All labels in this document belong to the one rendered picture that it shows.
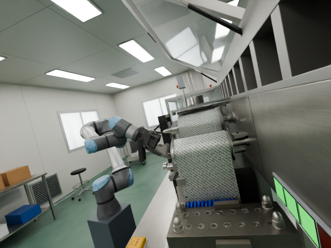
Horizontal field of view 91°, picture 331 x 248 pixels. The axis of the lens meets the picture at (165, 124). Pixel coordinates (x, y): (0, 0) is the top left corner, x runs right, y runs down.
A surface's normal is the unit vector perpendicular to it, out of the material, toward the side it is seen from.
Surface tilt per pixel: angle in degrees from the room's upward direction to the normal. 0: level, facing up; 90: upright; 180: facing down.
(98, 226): 90
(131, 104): 90
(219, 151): 90
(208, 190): 90
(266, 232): 0
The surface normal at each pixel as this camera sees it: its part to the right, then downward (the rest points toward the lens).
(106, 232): -0.46, 0.17
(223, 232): -0.23, -0.97
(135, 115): -0.24, 0.12
